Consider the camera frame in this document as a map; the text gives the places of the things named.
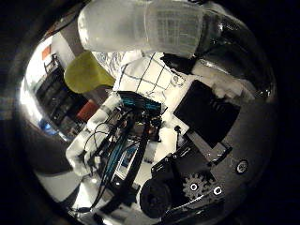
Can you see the white black checked cloth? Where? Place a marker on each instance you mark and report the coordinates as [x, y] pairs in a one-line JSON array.
[[150, 76]]

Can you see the white blue floral tablecloth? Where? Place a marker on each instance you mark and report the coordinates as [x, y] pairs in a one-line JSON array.
[[108, 62]]

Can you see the red box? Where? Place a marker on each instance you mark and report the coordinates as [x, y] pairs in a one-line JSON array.
[[88, 110]]

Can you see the yellow-green chair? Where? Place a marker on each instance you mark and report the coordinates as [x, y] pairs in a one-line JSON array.
[[86, 73]]

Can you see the black cabinet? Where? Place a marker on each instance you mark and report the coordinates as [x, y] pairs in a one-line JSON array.
[[59, 97]]

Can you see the blue container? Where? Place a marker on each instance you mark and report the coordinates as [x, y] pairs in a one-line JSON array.
[[46, 126]]

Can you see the black frame chair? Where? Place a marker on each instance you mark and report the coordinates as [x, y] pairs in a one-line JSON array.
[[51, 64]]

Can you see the orange wall poster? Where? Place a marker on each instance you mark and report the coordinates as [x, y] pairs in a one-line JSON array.
[[46, 52]]

